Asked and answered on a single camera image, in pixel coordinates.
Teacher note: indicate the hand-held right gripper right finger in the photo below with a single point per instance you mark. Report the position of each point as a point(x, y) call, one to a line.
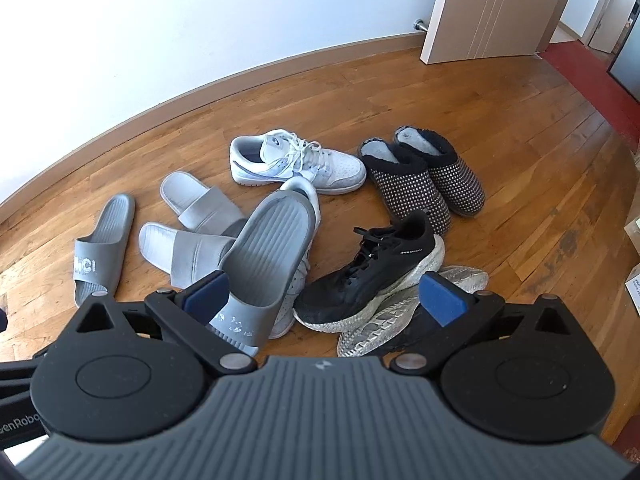
point(440, 300)

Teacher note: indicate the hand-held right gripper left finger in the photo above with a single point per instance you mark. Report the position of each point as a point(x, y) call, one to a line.
point(207, 294)

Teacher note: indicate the light grey slide sandal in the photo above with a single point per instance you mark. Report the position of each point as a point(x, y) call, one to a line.
point(200, 200)
point(185, 252)

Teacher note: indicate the black sneaker white sole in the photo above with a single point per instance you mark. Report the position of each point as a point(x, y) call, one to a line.
point(380, 270)
point(385, 325)

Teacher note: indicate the dark grey slide sandal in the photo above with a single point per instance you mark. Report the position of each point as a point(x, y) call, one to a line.
point(270, 255)
point(102, 245)

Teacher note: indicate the white grey sneaker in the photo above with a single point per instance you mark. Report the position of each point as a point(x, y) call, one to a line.
point(295, 285)
point(300, 162)

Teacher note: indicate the dotted black house slipper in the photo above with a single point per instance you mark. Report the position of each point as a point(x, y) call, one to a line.
point(415, 185)
point(450, 175)

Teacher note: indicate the small cardboard box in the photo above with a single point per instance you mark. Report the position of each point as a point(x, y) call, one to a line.
point(634, 285)

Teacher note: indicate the red floor mat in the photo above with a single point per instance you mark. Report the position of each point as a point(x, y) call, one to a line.
point(600, 85)

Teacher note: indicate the metal door stopper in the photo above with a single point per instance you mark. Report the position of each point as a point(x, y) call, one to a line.
point(419, 25)

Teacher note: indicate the dark appliance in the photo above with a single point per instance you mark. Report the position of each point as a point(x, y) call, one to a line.
point(626, 67)

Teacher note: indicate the beige door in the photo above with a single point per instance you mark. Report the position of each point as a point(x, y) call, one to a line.
point(490, 5)

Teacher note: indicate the white door frame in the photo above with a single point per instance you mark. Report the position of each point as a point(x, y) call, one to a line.
point(612, 10)

